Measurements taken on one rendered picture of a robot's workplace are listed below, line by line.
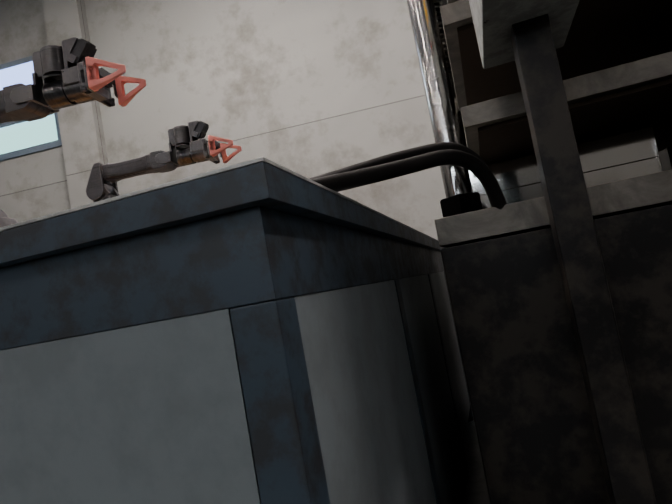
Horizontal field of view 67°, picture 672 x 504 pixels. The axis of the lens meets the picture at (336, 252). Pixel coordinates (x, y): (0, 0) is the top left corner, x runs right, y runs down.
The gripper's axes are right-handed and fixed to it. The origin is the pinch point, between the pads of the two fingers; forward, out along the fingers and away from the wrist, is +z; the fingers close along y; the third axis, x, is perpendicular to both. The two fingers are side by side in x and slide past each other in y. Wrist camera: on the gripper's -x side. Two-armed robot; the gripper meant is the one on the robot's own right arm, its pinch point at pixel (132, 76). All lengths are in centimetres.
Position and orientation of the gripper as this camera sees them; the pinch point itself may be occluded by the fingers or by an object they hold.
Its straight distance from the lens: 123.4
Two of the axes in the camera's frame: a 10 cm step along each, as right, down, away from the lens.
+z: 9.7, -1.7, -1.6
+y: 1.7, 0.4, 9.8
